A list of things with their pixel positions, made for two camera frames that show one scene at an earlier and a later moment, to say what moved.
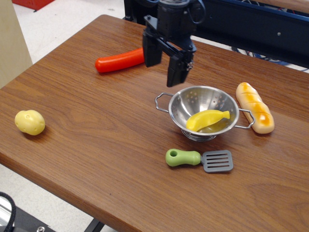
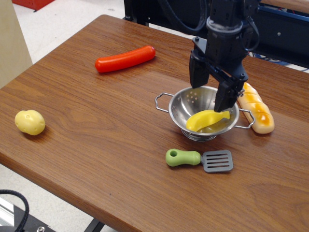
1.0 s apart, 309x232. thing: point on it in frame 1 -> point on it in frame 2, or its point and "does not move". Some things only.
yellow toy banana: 201,120 does not move
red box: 35,5 does not move
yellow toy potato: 30,122 does not move
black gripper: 174,26 -> 224,50
